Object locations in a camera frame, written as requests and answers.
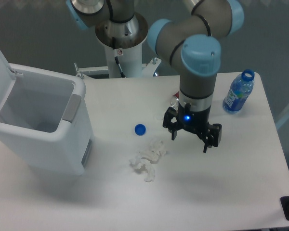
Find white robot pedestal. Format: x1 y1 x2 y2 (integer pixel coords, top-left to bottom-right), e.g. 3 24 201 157
95 13 148 78

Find blue plastic bottle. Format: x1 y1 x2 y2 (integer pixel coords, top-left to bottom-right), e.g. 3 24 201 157
223 69 255 114

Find blue bottle cap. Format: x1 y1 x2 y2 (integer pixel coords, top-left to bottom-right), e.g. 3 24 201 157
134 124 146 136

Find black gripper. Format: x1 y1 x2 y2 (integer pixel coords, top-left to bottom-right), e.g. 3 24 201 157
162 104 222 153

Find crumpled white tissue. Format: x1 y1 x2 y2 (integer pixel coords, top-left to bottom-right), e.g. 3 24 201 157
129 138 167 182

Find white metal base bracket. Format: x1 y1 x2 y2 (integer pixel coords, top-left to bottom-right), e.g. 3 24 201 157
74 57 162 79

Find red soda can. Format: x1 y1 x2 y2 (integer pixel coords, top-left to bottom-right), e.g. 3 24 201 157
170 92 179 110

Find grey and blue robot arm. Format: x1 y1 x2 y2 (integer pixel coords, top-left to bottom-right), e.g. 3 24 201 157
66 0 244 148

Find white trash can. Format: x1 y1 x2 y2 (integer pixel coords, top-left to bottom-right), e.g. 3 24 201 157
0 50 93 176

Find black cable on pedestal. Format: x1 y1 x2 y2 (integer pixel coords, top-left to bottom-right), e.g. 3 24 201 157
111 36 126 78

